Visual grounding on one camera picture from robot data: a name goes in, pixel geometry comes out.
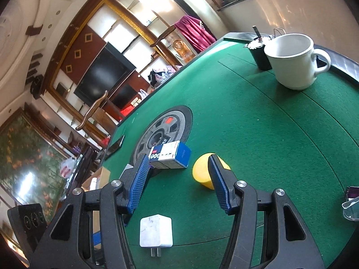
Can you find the dark wooden chair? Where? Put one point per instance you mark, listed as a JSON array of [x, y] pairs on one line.
[[96, 103]]

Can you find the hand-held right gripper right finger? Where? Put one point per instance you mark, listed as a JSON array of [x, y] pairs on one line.
[[220, 182]]

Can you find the gold trimmed wall unit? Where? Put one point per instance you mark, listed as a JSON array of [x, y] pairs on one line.
[[131, 23]]

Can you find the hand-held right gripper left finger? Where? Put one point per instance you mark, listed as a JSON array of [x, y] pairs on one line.
[[138, 182]]

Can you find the pile of clothes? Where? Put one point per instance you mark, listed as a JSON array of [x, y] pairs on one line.
[[162, 74]]

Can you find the black wall television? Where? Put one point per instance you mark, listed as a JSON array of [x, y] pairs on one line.
[[103, 72]]

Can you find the white charger plug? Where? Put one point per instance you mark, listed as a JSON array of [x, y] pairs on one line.
[[155, 229]]

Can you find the black smartphone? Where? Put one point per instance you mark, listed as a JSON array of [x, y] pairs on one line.
[[116, 145]]

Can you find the dark red cloth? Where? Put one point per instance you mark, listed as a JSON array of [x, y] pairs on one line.
[[196, 33]]

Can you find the white mug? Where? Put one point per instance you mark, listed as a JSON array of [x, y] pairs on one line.
[[291, 61]]

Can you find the white plastic bag red print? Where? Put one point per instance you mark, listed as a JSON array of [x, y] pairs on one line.
[[67, 166]]

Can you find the small printed cardboard box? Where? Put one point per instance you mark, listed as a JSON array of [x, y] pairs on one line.
[[171, 157]]

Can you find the black ashtray pot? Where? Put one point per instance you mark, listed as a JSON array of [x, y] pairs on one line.
[[262, 57]]

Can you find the clear plastic container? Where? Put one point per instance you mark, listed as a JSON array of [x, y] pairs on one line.
[[352, 208]]

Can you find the yellow plastic case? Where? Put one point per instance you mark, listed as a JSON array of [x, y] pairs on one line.
[[200, 171]]

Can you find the round grey table centre panel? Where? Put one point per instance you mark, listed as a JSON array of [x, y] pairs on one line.
[[174, 126]]

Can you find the small white plastic bag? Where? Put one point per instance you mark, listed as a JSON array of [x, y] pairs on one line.
[[143, 94]]

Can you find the framed landscape painting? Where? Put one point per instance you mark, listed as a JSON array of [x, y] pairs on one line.
[[28, 159]]

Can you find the carved back wooden chair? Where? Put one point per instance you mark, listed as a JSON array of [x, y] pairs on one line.
[[182, 49]]

